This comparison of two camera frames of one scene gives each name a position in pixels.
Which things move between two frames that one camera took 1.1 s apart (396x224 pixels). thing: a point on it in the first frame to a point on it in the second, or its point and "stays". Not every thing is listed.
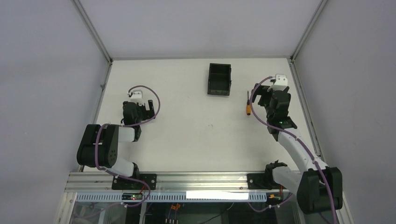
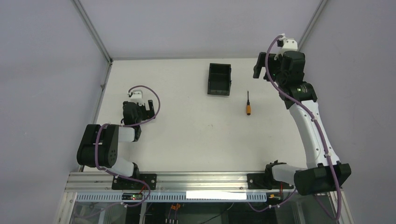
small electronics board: [132, 196] stays
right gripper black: [265, 97] to [267, 65]
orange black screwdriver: [248, 108] stays
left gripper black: [145, 110] stays
